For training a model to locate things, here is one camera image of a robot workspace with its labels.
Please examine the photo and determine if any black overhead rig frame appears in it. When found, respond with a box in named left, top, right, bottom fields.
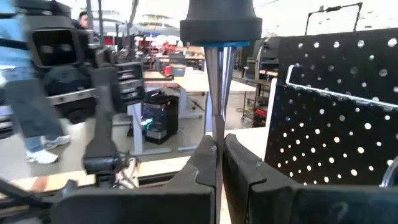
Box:
left=304, top=2, right=364, bottom=35

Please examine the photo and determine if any teal black handled screwdriver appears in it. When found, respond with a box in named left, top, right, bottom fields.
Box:
left=179, top=0, right=264, bottom=224

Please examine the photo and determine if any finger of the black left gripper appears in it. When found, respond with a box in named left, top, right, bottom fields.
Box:
left=83, top=90, right=124, bottom=175

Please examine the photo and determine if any white desk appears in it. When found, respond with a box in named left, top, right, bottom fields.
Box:
left=126, top=70, right=271, bottom=156

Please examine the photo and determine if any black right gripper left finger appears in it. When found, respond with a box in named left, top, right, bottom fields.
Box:
left=50, top=134, right=218, bottom=224

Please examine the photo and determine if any person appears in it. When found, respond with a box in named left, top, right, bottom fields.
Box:
left=76, top=11, right=91, bottom=31
left=0, top=0, right=72, bottom=165

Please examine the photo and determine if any black shelf cart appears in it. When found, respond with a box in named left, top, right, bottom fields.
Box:
left=241, top=36, right=280, bottom=128

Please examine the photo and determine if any straight wire tool rail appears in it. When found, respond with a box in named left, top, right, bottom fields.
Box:
left=285, top=64, right=398, bottom=109

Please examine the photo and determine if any black metal pegboard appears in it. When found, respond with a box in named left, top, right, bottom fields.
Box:
left=264, top=27, right=398, bottom=187

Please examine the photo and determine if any black computer tower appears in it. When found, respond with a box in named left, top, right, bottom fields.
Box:
left=141, top=93, right=180, bottom=145

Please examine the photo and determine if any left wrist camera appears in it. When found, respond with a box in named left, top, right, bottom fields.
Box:
left=27, top=15, right=85, bottom=70

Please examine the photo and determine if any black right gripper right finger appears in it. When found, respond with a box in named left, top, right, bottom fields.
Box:
left=222, top=133, right=398, bottom=224

